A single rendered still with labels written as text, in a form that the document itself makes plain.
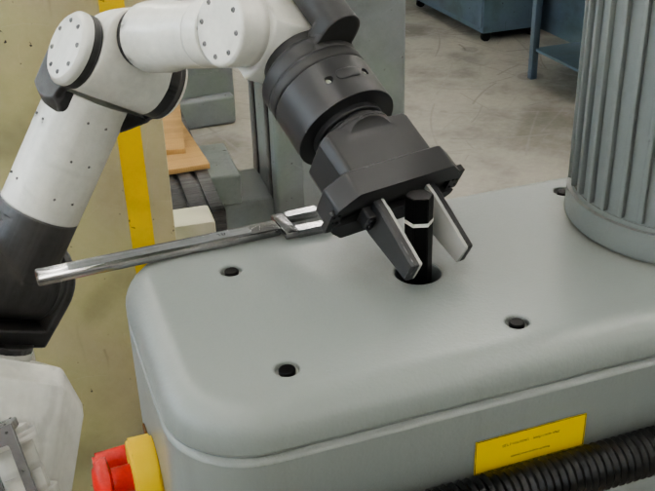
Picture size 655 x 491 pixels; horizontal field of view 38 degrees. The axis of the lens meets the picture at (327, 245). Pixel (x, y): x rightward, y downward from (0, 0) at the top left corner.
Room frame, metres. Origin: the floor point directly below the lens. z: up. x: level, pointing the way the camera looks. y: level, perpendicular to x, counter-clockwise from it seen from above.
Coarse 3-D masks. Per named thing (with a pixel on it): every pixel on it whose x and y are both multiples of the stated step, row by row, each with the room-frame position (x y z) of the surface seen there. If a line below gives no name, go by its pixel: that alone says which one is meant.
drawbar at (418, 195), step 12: (408, 192) 0.65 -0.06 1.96; (420, 192) 0.65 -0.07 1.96; (408, 204) 0.64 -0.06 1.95; (420, 204) 0.64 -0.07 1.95; (432, 204) 0.65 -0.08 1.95; (408, 216) 0.64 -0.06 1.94; (420, 216) 0.64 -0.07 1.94; (432, 216) 0.65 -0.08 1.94; (408, 228) 0.64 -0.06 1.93; (420, 228) 0.64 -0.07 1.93; (432, 228) 0.65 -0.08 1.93; (408, 240) 0.64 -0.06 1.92; (420, 240) 0.64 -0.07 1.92; (432, 240) 0.65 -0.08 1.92; (420, 252) 0.64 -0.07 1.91; (420, 276) 0.64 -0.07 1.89
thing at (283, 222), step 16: (304, 208) 0.76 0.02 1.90; (256, 224) 0.73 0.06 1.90; (272, 224) 0.73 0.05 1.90; (288, 224) 0.73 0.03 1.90; (304, 224) 0.72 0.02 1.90; (320, 224) 0.72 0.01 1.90; (176, 240) 0.70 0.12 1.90; (192, 240) 0.70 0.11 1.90; (208, 240) 0.70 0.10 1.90; (224, 240) 0.70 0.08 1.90; (240, 240) 0.71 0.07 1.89; (256, 240) 0.71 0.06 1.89; (96, 256) 0.68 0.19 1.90; (112, 256) 0.68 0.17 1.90; (128, 256) 0.68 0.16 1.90; (144, 256) 0.68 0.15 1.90; (160, 256) 0.68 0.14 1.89; (176, 256) 0.69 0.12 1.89; (48, 272) 0.66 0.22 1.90; (64, 272) 0.65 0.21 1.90; (80, 272) 0.66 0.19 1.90; (96, 272) 0.66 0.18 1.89
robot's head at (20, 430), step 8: (0, 424) 0.74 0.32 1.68; (8, 424) 0.72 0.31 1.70; (16, 424) 0.74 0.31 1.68; (24, 424) 0.75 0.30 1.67; (0, 432) 0.72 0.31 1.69; (8, 432) 0.72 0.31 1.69; (16, 432) 0.74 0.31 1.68; (24, 432) 0.74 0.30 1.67; (0, 440) 0.71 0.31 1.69; (8, 440) 0.71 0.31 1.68; (16, 440) 0.71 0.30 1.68; (16, 448) 0.71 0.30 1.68; (16, 456) 0.71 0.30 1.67; (16, 464) 0.70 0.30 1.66; (24, 464) 0.70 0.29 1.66; (24, 472) 0.70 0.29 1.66; (0, 480) 0.69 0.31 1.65; (24, 480) 0.70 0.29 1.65; (32, 480) 0.70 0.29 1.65; (0, 488) 0.69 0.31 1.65; (32, 488) 0.69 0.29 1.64
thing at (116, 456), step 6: (108, 450) 0.66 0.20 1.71; (114, 450) 0.66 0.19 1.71; (120, 450) 0.66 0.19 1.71; (96, 456) 0.66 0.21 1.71; (102, 456) 0.66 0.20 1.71; (108, 456) 0.66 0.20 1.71; (114, 456) 0.66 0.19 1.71; (120, 456) 0.66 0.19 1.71; (126, 456) 0.66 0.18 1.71; (108, 462) 0.65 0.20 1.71; (114, 462) 0.65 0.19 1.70; (120, 462) 0.66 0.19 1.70; (126, 462) 0.66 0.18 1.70
